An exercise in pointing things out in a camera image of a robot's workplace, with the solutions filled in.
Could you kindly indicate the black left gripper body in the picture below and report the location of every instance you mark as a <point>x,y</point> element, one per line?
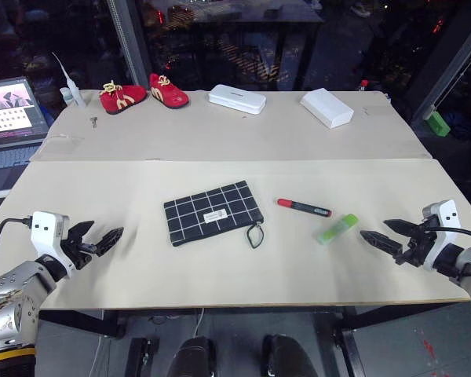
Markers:
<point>76,249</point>

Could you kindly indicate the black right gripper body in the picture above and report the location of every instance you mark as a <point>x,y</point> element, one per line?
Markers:
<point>416,245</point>

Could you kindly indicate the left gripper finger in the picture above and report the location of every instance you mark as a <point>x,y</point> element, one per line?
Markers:
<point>110,239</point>
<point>82,229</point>

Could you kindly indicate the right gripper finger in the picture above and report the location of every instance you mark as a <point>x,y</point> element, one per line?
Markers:
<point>380,241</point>
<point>400,226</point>

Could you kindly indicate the black white-grid pencil case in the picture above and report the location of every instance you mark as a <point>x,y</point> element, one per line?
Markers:
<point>208,212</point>

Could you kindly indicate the laptop computer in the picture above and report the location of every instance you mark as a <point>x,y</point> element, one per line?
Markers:
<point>12,114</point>

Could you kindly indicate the white rounded hard case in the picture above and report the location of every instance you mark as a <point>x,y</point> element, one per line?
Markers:
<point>237,99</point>

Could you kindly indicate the green highlighter pen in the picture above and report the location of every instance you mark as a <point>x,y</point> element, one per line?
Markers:
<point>335,231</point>

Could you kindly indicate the black marker with red cap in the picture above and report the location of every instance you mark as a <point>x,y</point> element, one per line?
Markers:
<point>304,207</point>

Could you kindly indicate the small metal key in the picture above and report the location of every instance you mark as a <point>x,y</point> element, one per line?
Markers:
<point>93,122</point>

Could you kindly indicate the green plastic block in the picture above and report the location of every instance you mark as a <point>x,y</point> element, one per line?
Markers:
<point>437,123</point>

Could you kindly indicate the small clear bottle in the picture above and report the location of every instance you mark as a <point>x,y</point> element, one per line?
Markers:
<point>65,96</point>

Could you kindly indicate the red shoe with yellow laces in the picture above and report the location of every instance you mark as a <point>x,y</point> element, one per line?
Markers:
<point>169,93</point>
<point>123,99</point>

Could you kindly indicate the white nozzle glue bottle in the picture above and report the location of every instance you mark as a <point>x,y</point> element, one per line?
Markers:
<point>74,92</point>

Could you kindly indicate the white rectangular box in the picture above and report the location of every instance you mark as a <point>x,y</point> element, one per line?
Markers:
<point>326,107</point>

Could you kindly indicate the dark rounded shape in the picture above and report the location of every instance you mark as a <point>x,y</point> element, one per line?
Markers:
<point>286,357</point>
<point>192,357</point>

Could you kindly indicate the small red-capped bottle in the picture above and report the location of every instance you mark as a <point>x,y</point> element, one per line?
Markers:
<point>364,85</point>

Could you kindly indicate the grey slanted metal beam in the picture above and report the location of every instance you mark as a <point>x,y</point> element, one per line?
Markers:
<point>451,63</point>

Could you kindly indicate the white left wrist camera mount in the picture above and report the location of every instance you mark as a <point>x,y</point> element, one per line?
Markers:
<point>43,235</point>

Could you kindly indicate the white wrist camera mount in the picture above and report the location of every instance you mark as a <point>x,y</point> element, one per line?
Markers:
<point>445,220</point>
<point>43,235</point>

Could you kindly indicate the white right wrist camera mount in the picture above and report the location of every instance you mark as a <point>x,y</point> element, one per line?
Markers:
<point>445,220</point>

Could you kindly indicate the black table frame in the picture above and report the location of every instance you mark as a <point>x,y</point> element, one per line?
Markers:
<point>102,320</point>

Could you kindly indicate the grey metal post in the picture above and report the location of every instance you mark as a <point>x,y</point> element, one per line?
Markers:
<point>129,43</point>

